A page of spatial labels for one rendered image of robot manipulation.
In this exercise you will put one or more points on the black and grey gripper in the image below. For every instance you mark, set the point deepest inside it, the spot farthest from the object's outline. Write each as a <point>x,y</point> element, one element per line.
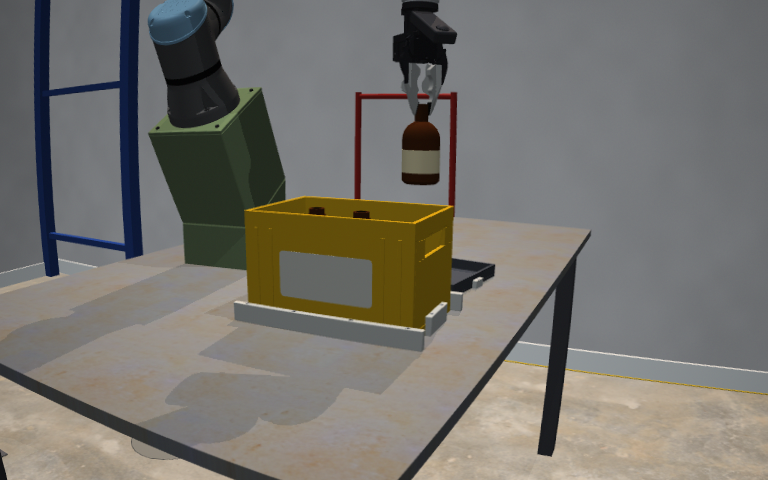
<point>418,46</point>

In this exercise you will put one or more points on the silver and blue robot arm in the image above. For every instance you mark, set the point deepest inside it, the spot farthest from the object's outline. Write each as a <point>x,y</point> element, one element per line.
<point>198,89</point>

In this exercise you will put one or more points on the brown glass bottle with beige label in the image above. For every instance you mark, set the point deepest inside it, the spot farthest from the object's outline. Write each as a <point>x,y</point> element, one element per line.
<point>421,151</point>

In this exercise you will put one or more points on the yellow crate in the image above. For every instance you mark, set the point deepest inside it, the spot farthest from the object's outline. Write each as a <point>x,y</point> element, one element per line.
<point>384,270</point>

